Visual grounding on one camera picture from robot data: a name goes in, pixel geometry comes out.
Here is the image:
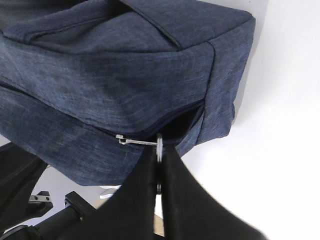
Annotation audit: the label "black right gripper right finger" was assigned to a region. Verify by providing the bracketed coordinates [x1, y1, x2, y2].
[161, 147, 266, 240]

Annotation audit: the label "dark navy lunch bag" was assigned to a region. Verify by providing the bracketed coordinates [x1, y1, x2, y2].
[0, 0, 256, 186]

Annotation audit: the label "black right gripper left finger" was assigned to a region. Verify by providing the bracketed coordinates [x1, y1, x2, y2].
[72, 147, 157, 240]

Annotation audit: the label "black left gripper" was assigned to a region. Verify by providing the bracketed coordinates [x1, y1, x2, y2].
[0, 142, 95, 240]

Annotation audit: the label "silver zipper pull ring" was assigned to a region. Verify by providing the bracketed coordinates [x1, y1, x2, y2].
[115, 132, 165, 195]

